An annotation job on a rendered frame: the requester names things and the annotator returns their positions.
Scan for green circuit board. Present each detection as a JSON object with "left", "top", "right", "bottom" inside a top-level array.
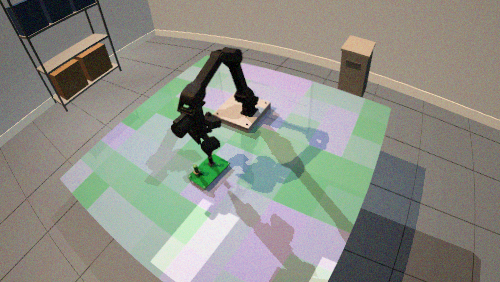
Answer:
[{"left": 188, "top": 153, "right": 230, "bottom": 190}]

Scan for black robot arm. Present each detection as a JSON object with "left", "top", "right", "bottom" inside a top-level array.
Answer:
[{"left": 171, "top": 47, "right": 259, "bottom": 138}]

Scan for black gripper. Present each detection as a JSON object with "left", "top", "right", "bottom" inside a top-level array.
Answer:
[{"left": 188, "top": 119, "right": 220, "bottom": 157}]

